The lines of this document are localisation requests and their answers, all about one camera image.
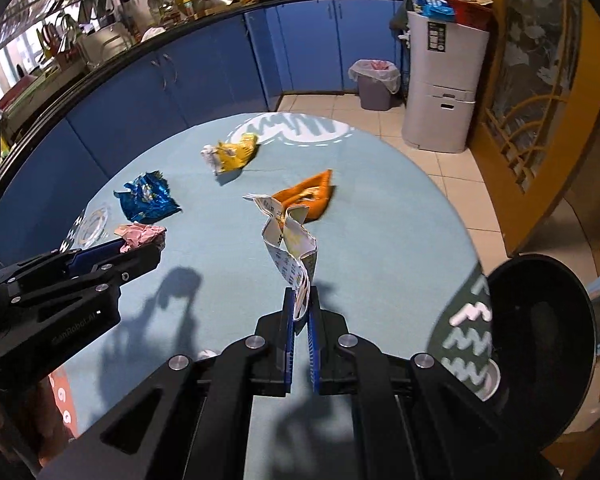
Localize blue printed tablecloth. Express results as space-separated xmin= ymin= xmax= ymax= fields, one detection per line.
xmin=0 ymin=110 xmax=501 ymax=480

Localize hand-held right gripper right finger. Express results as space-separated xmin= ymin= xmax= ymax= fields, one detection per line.
xmin=307 ymin=285 xmax=561 ymax=480

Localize white tall appliance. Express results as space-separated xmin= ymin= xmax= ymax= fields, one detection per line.
xmin=401 ymin=10 xmax=491 ymax=153

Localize pink drying tray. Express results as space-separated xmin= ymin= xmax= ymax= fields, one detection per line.
xmin=0 ymin=67 xmax=61 ymax=111

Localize pink wrapper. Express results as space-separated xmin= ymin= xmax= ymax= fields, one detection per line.
xmin=114 ymin=223 xmax=168 ymax=253

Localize white printed paper strip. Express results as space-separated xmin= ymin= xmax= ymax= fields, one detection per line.
xmin=242 ymin=192 xmax=318 ymax=322

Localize orange snack wrapper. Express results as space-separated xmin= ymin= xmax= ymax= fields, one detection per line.
xmin=271 ymin=170 xmax=336 ymax=222

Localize blue foil wrapper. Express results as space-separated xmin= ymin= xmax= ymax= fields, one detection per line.
xmin=114 ymin=171 xmax=182 ymax=225

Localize clear round plastic lid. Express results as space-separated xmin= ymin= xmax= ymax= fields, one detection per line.
xmin=60 ymin=203 xmax=111 ymax=253

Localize yellow crumpled wrapper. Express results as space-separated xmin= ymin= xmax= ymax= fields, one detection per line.
xmin=201 ymin=132 xmax=259 ymax=176

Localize blue lower cabinets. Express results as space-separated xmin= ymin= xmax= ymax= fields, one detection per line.
xmin=0 ymin=0 xmax=411 ymax=221

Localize red basket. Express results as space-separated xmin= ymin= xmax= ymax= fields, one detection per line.
xmin=435 ymin=0 xmax=495 ymax=31

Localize blue packet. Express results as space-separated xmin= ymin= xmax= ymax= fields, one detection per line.
xmin=412 ymin=0 xmax=456 ymax=23

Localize grey bin with plastic bag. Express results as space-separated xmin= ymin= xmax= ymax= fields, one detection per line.
xmin=349 ymin=59 xmax=402 ymax=111

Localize wooden lattice glass door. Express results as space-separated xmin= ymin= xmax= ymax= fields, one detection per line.
xmin=467 ymin=0 xmax=600 ymax=256

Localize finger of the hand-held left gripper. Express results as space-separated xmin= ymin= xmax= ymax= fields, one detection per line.
xmin=0 ymin=237 xmax=128 ymax=287
xmin=11 ymin=244 xmax=163 ymax=309

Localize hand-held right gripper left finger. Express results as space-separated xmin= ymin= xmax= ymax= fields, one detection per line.
xmin=40 ymin=287 xmax=301 ymax=480

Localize black round bin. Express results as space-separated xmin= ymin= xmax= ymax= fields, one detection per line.
xmin=485 ymin=255 xmax=598 ymax=453

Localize steel dish rack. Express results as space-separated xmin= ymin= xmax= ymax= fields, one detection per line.
xmin=0 ymin=0 xmax=161 ymax=61

